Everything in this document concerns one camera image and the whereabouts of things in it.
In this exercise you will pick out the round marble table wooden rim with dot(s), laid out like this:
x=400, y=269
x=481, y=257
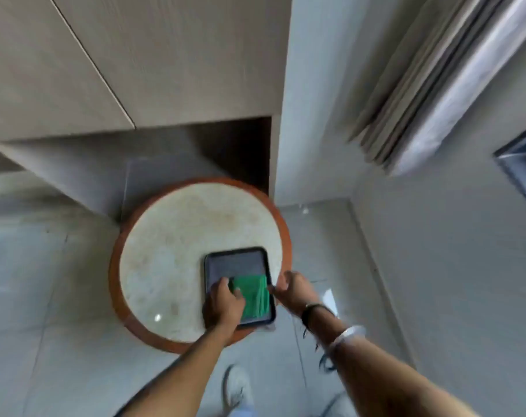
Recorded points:
x=167, y=256

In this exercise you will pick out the white shoe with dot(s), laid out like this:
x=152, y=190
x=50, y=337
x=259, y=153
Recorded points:
x=237, y=386

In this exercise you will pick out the green cloth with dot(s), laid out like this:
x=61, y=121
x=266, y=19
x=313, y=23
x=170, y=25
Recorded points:
x=254, y=295

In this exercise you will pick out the black wrist band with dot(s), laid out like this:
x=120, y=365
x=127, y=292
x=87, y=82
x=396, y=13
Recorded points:
x=308, y=312

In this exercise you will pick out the black plastic tray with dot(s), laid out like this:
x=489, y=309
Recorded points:
x=234, y=264

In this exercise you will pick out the person's right forearm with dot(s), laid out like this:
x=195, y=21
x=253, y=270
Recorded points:
x=376, y=377

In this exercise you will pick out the beige wooden cabinet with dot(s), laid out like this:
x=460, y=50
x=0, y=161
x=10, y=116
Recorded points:
x=167, y=56

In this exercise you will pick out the glossy tiled floor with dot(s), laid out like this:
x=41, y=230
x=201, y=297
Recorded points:
x=32, y=299

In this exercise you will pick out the light blue trousers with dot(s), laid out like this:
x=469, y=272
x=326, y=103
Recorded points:
x=332, y=406

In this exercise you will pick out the silver bangle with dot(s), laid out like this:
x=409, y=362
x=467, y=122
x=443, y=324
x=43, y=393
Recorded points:
x=347, y=333

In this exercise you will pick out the person's left forearm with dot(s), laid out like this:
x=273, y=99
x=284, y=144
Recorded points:
x=189, y=373

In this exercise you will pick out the person's right hand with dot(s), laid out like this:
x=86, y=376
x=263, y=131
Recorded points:
x=295, y=293

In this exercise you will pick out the grey white curtain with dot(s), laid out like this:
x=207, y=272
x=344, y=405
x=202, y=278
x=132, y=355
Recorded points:
x=441, y=78

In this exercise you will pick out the person's left hand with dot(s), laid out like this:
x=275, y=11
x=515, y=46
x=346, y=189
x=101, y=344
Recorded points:
x=224, y=306

